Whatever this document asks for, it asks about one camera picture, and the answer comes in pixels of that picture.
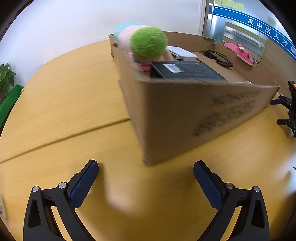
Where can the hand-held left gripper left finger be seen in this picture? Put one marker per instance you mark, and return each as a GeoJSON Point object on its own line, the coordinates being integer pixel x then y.
{"type": "Point", "coordinates": [83, 183]}

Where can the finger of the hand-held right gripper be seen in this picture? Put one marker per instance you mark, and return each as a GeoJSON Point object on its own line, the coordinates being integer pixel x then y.
{"type": "Point", "coordinates": [283, 101]}
{"type": "Point", "coordinates": [285, 122]}

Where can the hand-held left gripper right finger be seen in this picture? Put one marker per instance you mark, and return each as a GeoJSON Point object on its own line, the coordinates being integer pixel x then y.
{"type": "Point", "coordinates": [208, 183]}

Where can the cardboard box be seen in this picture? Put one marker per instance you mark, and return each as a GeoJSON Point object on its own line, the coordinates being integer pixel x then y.
{"type": "Point", "coordinates": [173, 115]}

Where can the black charger box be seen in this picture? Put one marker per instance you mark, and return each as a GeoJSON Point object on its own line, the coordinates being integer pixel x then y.
{"type": "Point", "coordinates": [189, 70]}

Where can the clear phone case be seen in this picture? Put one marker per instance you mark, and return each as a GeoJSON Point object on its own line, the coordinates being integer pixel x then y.
{"type": "Point", "coordinates": [182, 52]}

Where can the wooden desktop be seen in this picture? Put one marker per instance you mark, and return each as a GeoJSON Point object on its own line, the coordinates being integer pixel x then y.
{"type": "Point", "coordinates": [69, 104]}

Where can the pink plush toy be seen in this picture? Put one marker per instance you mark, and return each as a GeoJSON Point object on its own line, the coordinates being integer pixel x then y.
{"type": "Point", "coordinates": [240, 54]}

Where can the black sunglasses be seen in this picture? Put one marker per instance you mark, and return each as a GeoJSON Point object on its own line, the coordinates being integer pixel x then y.
{"type": "Point", "coordinates": [219, 61]}

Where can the green board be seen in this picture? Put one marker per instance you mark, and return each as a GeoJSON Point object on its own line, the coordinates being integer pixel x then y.
{"type": "Point", "coordinates": [10, 99]}

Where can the yellow sticky notes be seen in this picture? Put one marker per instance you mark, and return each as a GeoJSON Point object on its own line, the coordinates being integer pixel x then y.
{"type": "Point", "coordinates": [231, 3]}

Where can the green potted plant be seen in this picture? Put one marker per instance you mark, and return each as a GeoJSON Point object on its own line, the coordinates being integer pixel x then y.
{"type": "Point", "coordinates": [5, 77]}

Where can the green-haired plush doll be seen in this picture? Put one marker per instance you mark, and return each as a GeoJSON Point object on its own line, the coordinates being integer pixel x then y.
{"type": "Point", "coordinates": [148, 41]}

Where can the blue wall banner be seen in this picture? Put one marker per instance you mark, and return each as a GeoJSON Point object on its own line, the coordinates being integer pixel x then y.
{"type": "Point", "coordinates": [242, 17]}

